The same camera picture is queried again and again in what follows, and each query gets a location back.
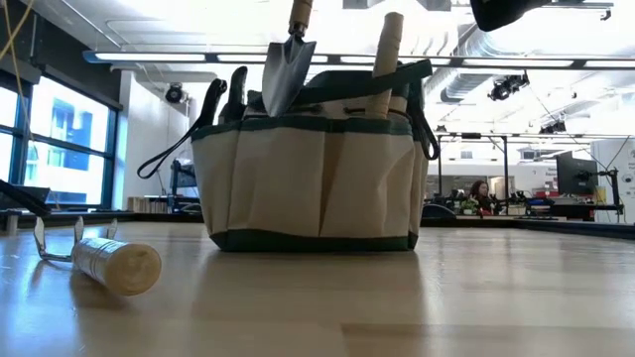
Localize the beige green gardening bag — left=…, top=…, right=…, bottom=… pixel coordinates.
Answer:
left=190, top=59, right=442, bottom=253

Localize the silver ventilation duct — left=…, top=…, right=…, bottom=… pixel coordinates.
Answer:
left=426, top=29, right=497, bottom=103

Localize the wide trowel wooden handle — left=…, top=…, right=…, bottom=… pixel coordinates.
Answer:
left=261, top=0, right=318, bottom=119

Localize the black metal stand frame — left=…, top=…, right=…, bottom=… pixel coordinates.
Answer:
left=436, top=132, right=512, bottom=199

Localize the long ceiling light bar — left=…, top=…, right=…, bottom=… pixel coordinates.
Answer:
left=82, top=49, right=635, bottom=70

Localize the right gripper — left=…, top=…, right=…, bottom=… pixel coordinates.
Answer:
left=469, top=0, right=553, bottom=33

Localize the large glass window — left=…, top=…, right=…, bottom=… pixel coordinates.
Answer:
left=0, top=73, right=120, bottom=209

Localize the black computer monitor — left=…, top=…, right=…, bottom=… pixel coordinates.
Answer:
left=555, top=151, right=600, bottom=197

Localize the narrow trowel wooden handle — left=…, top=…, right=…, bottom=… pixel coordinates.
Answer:
left=364, top=11, right=406, bottom=120

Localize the black ceiling spotlight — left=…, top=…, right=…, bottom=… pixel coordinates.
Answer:
left=487, top=71, right=531, bottom=103
left=165, top=82, right=186, bottom=105

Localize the hand rake wooden handle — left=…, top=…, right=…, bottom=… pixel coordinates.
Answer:
left=33, top=215, right=163, bottom=298

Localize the blue equipment cart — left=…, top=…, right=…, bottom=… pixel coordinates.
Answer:
left=168, top=158, right=202, bottom=214

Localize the person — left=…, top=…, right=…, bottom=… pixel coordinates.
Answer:
left=468, top=178, right=497, bottom=217

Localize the green-handled pruner with black strap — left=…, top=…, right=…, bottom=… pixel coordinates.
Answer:
left=136, top=65, right=249, bottom=180

